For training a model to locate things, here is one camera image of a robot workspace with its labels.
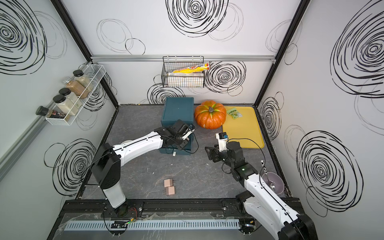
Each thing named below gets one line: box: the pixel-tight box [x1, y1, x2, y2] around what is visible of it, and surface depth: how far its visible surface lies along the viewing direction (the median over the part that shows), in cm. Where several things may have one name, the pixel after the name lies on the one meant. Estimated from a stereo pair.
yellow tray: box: [222, 106, 265, 149], surface depth 110 cm
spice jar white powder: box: [58, 87, 83, 109], surface depth 70 cm
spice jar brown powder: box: [62, 77, 90, 99], surface depth 74 cm
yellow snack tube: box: [167, 62, 211, 74], surface depth 88 cm
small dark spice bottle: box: [35, 106, 53, 118], surface depth 61 cm
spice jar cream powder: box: [52, 94, 79, 116], surface depth 67 cm
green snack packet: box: [227, 107, 243, 120], surface depth 118 cm
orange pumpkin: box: [194, 100, 227, 130], surface depth 101 cm
